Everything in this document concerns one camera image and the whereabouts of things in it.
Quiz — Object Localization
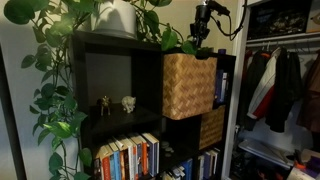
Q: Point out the bright blue book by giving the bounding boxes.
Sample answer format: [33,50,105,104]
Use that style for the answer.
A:
[180,158,194,180]

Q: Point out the brown hanging garment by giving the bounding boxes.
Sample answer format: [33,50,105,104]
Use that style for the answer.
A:
[296,49,320,134]

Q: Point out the row of books lower left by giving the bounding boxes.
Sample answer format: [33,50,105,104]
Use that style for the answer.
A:
[114,136,135,180]

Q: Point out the dark blue paperback book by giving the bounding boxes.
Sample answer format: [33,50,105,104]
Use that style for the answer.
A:
[203,151,212,179]

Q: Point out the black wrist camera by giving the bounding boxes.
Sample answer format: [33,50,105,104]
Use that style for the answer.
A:
[208,0,232,17]

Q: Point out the orange clamp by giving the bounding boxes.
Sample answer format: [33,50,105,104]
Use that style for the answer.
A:
[293,159,307,171]

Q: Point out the orange spine book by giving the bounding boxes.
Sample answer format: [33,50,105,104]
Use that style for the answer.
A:
[138,134,149,177]

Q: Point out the tall blue book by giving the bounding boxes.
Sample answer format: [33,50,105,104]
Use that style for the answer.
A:
[215,69,224,104]

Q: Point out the green pothos plant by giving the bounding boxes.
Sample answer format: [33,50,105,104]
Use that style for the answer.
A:
[2,0,214,180]

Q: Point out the blue-grey book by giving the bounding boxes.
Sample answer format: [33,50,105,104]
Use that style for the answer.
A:
[129,134,144,179]

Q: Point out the purple object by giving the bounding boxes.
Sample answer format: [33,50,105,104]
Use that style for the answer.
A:
[305,155,320,174]

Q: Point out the orange-red spine book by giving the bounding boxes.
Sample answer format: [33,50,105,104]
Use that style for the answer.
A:
[99,153,112,180]

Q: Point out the grey flat board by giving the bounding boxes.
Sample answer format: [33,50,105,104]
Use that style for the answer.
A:
[238,138,296,170]

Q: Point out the white elephant figurine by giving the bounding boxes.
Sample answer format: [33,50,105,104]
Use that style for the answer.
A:
[120,95,137,114]

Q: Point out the white closet shelf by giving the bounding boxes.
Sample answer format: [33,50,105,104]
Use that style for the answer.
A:
[248,30,320,40]

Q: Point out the dark vertical post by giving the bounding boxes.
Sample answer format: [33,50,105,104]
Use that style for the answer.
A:
[0,46,28,180]

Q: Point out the brown paperback book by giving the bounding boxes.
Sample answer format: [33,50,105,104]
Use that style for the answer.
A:
[92,146,105,180]

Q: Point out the pile of white books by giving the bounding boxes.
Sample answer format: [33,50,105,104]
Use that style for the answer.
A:
[161,165,186,180]

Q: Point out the white and red jacket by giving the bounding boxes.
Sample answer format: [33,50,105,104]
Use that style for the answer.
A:
[246,47,284,120]

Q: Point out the white box with round mark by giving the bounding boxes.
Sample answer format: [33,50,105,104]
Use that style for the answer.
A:
[305,0,320,34]

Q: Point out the white plant pot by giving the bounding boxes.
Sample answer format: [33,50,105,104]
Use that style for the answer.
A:
[87,0,138,40]

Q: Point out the black cube bookshelf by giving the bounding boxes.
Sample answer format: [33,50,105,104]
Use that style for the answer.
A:
[70,30,237,180]

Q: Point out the dark printed box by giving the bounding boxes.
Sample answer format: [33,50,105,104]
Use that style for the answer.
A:
[248,1,313,40]

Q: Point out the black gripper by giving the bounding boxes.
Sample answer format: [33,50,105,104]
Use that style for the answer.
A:
[189,4,212,49]

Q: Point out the white hardcover book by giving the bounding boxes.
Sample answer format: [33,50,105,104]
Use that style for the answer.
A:
[221,72,229,103]

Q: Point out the large woven bamboo drawer basket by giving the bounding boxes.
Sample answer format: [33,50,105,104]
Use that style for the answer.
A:
[162,52,218,121]

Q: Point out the dark hanging garment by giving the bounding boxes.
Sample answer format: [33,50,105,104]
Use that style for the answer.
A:
[237,49,268,132]

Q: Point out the gold animal figurine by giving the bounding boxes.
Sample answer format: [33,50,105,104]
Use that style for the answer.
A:
[97,95,112,117]

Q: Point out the black hanging jacket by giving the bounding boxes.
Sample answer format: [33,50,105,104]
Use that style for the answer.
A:
[265,46,304,134]

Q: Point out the metal closet rod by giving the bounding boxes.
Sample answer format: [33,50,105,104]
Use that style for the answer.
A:
[246,35,320,48]

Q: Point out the small woven bamboo basket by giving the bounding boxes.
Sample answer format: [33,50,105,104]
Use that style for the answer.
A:
[198,105,227,151]

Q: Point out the lower shelf books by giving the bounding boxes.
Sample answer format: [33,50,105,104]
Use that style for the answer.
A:
[142,132,161,178]

